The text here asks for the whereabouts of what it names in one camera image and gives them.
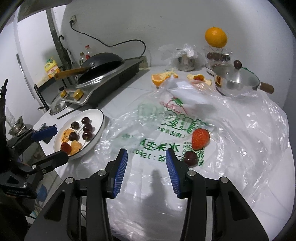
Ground peeled mandarin segment cluster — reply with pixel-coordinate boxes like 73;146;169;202
69;141;82;156

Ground clear printed plastic bag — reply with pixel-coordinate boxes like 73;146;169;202
90;78;290;240

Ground orange peel with strawberry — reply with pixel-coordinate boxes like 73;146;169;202
187;74;212;86

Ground steel pot with lid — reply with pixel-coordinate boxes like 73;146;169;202
212;60;274;97

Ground orange peel half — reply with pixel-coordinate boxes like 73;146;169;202
151;71;179;88

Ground glass pot lid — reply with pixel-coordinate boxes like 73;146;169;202
49;94;71;115

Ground red strawberry on bag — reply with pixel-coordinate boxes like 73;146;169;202
191;128;210;150

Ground whole orange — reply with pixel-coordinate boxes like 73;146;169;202
205;27;228;48

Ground red strawberry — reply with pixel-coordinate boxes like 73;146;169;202
60;142;72;155
191;128;210;150

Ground black wok pan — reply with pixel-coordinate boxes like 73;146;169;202
54;53;125;84

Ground black power cable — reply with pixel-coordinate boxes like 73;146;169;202
69;21;147;61

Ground yellow oil bottle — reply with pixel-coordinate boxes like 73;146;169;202
44;58;61;78

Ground glass jar with cherries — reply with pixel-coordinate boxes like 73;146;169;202
203;45;233;77

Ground white ceramic plate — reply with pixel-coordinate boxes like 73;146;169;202
53;109;105;161

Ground orange mandarin segment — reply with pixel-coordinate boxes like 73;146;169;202
61;128;73;143

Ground dark red cherry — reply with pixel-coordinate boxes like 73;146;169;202
82;131;92;141

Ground red capped sauce bottle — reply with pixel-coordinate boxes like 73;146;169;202
85;45;92;60

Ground silver induction cooker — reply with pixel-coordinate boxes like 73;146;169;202
62;58;143;106

